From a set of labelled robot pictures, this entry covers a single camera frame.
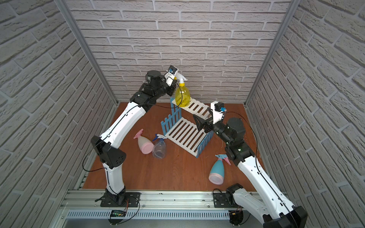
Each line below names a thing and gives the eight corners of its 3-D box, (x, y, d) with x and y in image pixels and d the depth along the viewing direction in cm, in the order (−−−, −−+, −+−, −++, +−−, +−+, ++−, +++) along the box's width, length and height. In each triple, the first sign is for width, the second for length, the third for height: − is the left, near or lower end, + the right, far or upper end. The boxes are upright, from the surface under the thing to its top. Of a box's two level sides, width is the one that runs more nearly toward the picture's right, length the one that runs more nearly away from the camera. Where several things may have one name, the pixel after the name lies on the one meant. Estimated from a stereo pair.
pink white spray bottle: (144, 157, 90) (142, 152, 85) (134, 140, 98) (131, 135, 92) (155, 150, 93) (153, 145, 88) (145, 134, 101) (142, 129, 95)
